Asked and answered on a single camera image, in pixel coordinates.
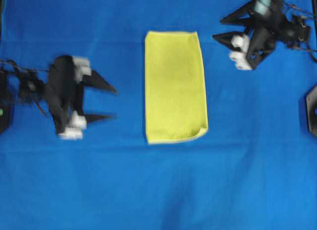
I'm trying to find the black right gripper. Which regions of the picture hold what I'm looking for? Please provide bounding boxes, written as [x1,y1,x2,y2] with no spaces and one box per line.
[212,0,287,70]

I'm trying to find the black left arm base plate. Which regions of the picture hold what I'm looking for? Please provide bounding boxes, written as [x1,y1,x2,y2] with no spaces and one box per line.
[0,69,14,134]

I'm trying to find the blue table cloth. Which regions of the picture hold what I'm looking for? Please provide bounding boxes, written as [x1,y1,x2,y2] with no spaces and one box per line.
[0,0,317,230]

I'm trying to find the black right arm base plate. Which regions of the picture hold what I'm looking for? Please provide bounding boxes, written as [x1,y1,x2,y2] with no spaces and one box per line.
[306,85,317,137]

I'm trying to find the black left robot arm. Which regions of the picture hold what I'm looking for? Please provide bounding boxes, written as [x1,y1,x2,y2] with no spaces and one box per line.
[0,55,117,140]

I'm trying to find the yellow-green microfibre towel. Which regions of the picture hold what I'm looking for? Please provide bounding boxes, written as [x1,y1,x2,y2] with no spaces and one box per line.
[145,31,209,144]

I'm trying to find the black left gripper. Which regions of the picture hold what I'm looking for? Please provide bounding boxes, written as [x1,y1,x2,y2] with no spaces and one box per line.
[45,55,117,140]

